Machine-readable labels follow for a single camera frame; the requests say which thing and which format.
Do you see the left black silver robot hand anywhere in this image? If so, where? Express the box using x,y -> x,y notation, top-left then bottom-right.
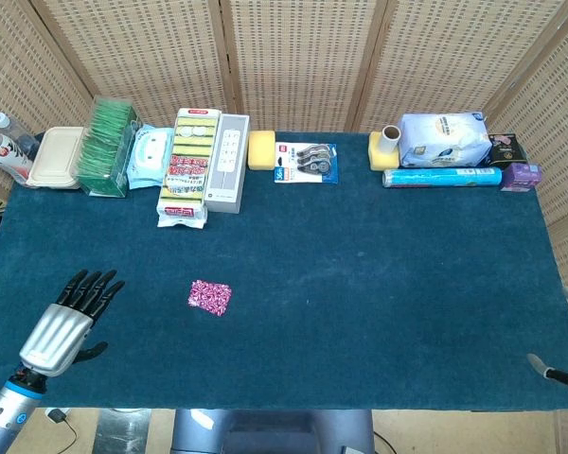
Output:
18,269 -> 126,378

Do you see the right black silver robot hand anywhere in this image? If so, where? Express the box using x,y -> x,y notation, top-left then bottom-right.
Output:
526,278 -> 568,403

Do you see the pink patterned packet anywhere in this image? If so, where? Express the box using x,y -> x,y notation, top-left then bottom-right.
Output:
187,279 -> 233,317

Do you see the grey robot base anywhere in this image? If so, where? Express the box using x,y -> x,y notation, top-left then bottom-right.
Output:
169,409 -> 376,454

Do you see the shiny metal table foot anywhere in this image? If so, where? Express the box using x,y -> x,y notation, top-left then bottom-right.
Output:
93,409 -> 152,454

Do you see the beige lidded lunch box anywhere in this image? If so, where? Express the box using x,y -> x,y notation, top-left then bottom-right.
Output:
26,126 -> 87,190

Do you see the bottle with red white label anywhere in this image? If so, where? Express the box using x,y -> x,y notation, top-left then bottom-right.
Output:
0,126 -> 35,186

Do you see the green tea bag box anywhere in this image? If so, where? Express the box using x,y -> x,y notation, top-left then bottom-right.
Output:
75,96 -> 143,199

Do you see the light blue wet wipes pack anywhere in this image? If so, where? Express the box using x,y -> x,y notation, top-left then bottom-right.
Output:
126,123 -> 176,191

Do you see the small purple box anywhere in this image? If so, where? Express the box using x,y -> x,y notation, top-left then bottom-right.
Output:
500,162 -> 544,193

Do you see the yellow green sponge multipack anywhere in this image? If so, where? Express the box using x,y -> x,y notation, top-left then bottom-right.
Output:
156,107 -> 224,230

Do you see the clear bottle white cap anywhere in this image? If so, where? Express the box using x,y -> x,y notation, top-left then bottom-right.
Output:
0,112 -> 42,157

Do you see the small black box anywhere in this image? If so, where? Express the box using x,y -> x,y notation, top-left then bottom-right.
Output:
487,132 -> 527,170

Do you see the blue plastic wrap roll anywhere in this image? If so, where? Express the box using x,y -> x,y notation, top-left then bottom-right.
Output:
382,166 -> 504,189

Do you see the long white power strip box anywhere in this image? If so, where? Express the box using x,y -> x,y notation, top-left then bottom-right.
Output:
203,113 -> 251,215

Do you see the dark blue table mat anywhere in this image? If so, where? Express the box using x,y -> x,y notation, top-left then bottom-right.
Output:
0,131 -> 568,411

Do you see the white blue tissue bag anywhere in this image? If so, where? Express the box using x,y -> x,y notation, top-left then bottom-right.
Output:
398,111 -> 494,169

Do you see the plain yellow sponge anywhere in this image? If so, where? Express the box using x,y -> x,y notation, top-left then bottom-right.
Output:
247,131 -> 277,171

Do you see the yellow sponge with green base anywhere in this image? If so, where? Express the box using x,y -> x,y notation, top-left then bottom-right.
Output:
367,131 -> 402,172

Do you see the white roll with cardboard core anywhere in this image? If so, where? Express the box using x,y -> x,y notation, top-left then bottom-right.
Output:
382,125 -> 402,155

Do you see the correction tape blister pack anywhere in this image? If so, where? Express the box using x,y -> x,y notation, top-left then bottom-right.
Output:
273,141 -> 341,185

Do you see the woven bamboo folding screen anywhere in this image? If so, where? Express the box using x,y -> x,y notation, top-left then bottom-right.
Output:
0,0 -> 568,454

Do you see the black power adapter with cable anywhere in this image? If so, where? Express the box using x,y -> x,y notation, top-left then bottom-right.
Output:
45,409 -> 80,444

